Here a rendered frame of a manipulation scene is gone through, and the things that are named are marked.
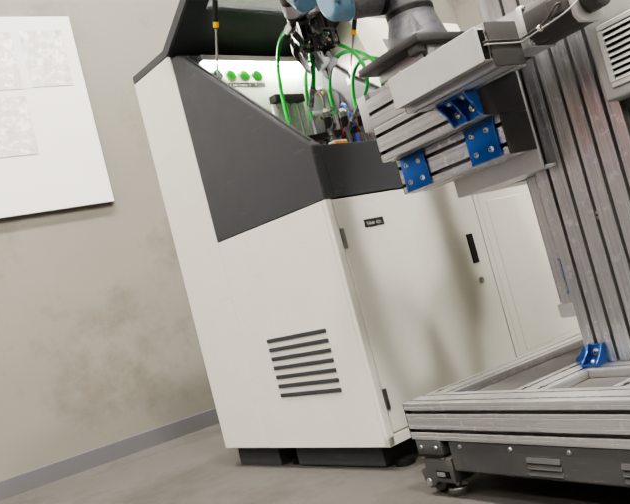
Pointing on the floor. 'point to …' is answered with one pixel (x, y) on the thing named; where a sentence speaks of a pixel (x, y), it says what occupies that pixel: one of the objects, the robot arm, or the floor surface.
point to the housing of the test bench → (203, 266)
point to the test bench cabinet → (315, 341)
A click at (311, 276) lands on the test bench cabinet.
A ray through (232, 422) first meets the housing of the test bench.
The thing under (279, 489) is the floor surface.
